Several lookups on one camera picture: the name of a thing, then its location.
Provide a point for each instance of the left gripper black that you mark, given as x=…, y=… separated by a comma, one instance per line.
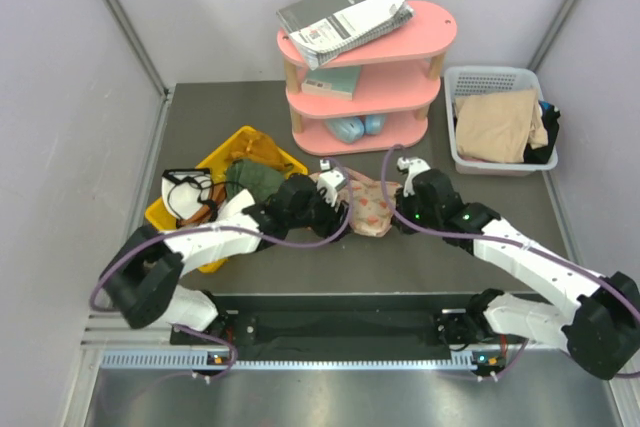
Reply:
x=333, y=221

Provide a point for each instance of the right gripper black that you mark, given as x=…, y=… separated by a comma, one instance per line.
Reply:
x=403, y=202

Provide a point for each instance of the floral mesh laundry bag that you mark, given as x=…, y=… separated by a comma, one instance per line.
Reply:
x=372, y=215

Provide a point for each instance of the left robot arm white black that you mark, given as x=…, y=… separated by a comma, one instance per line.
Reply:
x=142, y=281

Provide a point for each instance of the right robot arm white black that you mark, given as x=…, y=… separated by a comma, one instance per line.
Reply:
x=592, y=318

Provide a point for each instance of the green garment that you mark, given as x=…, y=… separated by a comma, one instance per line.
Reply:
x=260, y=180

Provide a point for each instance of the orange mesh garment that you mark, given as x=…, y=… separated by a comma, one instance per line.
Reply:
x=258, y=147

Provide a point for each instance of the light blue slippers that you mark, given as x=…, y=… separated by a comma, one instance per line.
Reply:
x=350, y=129

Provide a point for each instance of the beige folded garment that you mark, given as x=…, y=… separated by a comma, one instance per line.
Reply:
x=496, y=127

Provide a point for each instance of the pink three-tier shelf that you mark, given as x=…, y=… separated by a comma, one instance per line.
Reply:
x=400, y=77

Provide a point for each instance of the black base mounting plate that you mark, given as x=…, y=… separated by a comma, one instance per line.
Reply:
x=345, y=327

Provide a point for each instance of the grey plastic basket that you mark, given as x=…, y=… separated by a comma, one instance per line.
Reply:
x=463, y=81

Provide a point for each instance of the teal book on shelf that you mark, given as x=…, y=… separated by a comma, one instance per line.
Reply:
x=338, y=82

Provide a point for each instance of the yellow plastic tray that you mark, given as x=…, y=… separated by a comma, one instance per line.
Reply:
x=218, y=161

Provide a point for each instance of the black garment in basket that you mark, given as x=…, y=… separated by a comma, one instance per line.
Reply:
x=549, y=116

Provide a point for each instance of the grey spiral notebook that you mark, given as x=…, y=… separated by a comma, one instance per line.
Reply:
x=321, y=30

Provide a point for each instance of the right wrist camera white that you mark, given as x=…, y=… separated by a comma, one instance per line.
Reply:
x=411, y=167

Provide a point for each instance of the grey cable duct rail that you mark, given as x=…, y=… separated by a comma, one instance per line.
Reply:
x=202, y=360

